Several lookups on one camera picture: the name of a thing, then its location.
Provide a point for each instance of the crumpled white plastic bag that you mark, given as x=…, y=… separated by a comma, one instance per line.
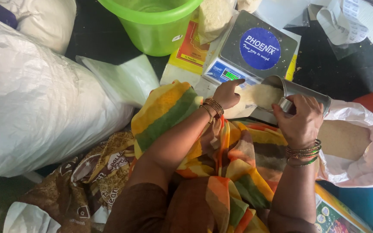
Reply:
x=27, y=220

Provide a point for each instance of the cream cloth sack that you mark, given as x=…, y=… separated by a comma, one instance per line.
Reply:
x=49, y=22

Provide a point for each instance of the person's left hand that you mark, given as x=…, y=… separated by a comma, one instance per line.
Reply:
x=226, y=95

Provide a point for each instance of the yellow printed pouch packet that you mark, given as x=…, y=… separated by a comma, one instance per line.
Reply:
x=188, y=55

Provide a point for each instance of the colourful printed packet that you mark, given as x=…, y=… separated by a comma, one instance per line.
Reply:
x=333, y=216

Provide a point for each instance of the brown printed bag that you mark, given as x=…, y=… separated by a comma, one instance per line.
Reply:
x=86, y=181

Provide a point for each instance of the white rice grains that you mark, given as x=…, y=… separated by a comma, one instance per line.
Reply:
x=265, y=95

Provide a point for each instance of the striped multicoloured sari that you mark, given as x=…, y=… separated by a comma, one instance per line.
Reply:
x=238, y=168

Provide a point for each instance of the folded translucent plastic bag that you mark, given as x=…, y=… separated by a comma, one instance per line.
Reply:
x=125, y=79

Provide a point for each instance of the curled white paper receipt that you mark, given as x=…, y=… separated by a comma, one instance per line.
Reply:
x=342, y=26

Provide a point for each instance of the large white woven sack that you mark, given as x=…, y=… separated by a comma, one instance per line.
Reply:
x=37, y=106

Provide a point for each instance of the flat clear plastic bags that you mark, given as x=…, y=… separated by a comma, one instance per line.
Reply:
x=280, y=13

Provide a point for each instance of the gold and green bangles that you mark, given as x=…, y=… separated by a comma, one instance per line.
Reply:
x=303, y=153

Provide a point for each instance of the steel measuring cup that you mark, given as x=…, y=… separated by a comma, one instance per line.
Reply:
x=298, y=90

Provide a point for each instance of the green plastic bucket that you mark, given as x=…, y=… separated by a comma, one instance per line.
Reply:
x=154, y=29

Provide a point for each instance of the brown grain in sack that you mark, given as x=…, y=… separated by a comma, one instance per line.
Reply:
x=345, y=140

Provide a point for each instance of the blue plastic object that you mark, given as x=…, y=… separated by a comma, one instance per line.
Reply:
x=371, y=207

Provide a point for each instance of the person's right hand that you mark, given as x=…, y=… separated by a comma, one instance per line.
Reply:
x=301, y=126

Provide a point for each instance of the person's left fingers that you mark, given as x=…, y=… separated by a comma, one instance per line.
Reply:
x=235, y=82

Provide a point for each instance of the clear bag of grain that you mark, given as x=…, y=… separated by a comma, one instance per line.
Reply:
x=249, y=5
x=214, y=17

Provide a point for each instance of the brown blouse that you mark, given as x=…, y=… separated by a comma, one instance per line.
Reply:
x=147, y=210

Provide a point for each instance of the small clear plastic bag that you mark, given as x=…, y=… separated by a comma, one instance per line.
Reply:
x=243, y=108

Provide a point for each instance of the digital weighing scale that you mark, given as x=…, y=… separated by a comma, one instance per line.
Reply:
x=238, y=48

